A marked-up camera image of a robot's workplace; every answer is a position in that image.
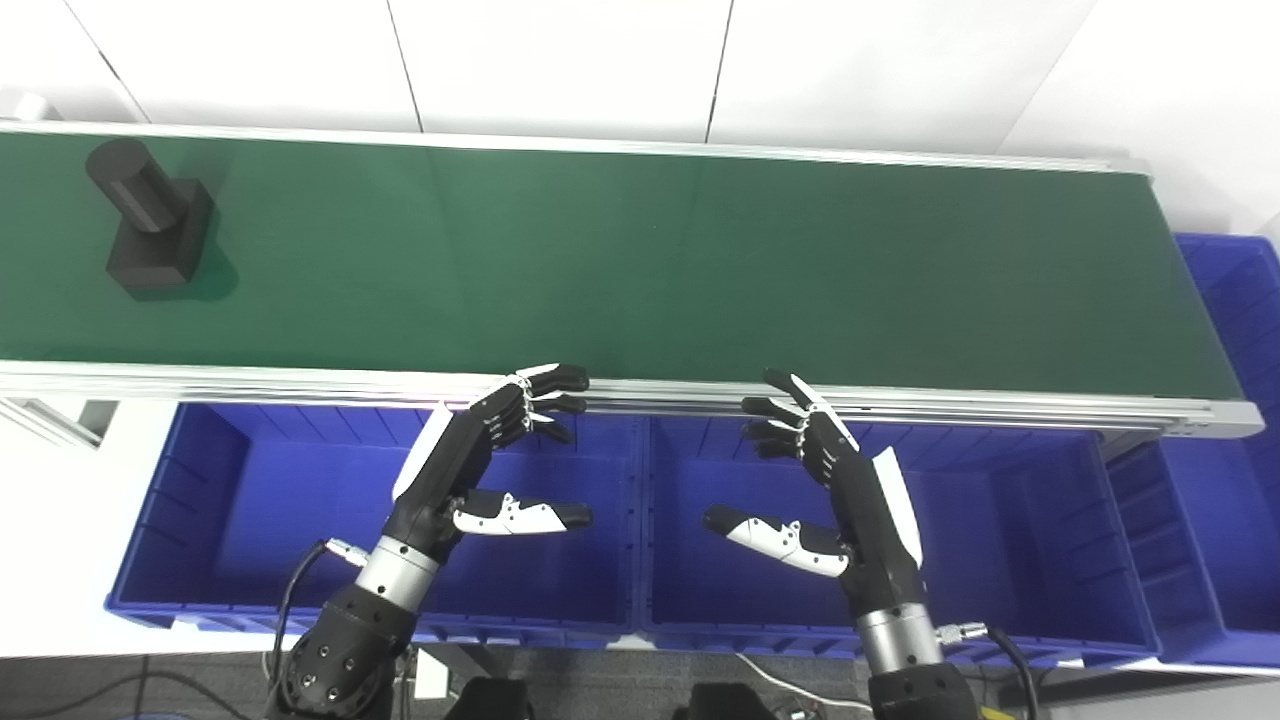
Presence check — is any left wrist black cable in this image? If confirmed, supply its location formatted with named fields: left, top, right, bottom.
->
left=262, top=537, right=373, bottom=713

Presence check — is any aluminium conveyor leg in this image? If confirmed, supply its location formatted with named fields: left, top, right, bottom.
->
left=0, top=397, right=121, bottom=449

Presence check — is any black cylinder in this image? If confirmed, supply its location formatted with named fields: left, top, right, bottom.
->
left=85, top=138, right=215, bottom=294

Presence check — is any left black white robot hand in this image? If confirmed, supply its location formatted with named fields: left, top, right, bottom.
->
left=384, top=364, right=594, bottom=553

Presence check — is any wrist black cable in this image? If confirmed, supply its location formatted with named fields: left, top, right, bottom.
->
left=262, top=537, right=373, bottom=713
left=934, top=621, right=1041, bottom=720

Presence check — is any green conveyor belt aluminium frame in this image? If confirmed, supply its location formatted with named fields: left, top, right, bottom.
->
left=0, top=120, right=1267, bottom=441

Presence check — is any blue plastic bin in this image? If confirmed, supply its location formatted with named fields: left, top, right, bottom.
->
left=104, top=400, right=643, bottom=647
left=1104, top=233, right=1280, bottom=669
left=636, top=412, right=1163, bottom=669

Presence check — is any white floor cable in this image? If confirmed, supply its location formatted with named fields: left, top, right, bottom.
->
left=734, top=654, right=873, bottom=713

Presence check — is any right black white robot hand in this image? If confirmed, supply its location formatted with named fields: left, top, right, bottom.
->
left=702, top=368, right=926, bottom=613

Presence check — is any small white box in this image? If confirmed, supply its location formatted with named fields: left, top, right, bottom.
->
left=414, top=647, right=453, bottom=702

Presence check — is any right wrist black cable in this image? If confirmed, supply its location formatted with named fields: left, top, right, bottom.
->
left=934, top=621, right=1041, bottom=720

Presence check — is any black floor cable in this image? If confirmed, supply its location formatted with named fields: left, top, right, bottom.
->
left=0, top=668, right=256, bottom=720

